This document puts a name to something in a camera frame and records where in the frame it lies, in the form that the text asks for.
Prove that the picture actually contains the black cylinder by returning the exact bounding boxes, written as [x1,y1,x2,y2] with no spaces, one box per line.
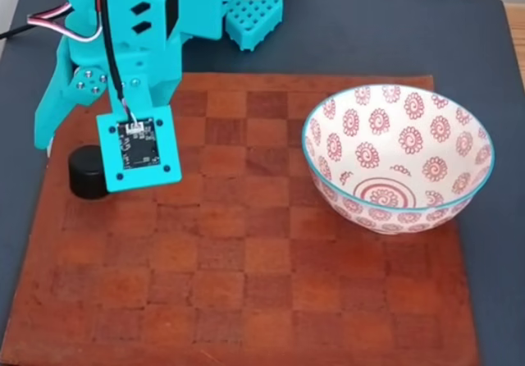
[67,144,111,200]

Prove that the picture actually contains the white bowl with red pattern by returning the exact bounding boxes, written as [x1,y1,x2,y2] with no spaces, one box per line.
[301,84,496,236]

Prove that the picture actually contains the brown leather chessboard mat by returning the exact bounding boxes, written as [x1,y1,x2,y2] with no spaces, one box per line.
[0,72,482,366]

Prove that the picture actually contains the black camera cable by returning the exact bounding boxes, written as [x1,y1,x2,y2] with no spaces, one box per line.
[96,0,143,131]

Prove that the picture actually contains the turquoise camera board mount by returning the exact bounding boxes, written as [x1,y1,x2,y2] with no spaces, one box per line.
[96,73,184,194]

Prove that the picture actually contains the red white black servo wires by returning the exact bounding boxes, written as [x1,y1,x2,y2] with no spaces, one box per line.
[26,4,104,42]

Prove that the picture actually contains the black power cable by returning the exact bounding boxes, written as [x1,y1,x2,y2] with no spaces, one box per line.
[0,24,32,41]

